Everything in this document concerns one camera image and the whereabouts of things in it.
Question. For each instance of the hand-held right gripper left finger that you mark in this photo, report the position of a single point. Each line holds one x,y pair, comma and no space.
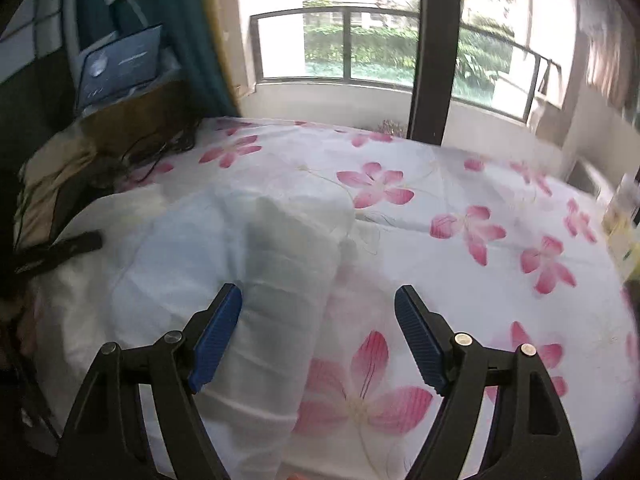
217,340

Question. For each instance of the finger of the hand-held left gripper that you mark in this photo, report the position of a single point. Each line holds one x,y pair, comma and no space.
65,250

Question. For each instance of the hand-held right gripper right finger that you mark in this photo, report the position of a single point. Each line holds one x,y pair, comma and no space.
420,345

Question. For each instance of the white hooded jacket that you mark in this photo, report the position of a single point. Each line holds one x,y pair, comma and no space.
200,260

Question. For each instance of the beige cloth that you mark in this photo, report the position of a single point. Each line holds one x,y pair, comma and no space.
50,185

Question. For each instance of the floral white bedsheet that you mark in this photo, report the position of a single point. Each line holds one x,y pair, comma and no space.
450,265

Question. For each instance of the wooden nightstand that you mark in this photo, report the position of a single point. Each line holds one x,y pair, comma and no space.
145,115

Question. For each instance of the open laptop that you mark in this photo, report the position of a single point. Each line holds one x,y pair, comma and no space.
120,65

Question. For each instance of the yellow tissue box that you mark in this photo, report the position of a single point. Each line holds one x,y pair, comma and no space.
625,250

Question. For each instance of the teal curtain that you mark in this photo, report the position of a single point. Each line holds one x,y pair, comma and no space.
192,35

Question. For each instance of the balcony glass railing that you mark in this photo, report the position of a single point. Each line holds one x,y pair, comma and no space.
345,45

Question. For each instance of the hanging beige garment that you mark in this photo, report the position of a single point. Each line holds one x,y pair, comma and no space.
612,60

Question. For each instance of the black window frame post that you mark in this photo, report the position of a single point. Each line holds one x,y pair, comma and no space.
432,50

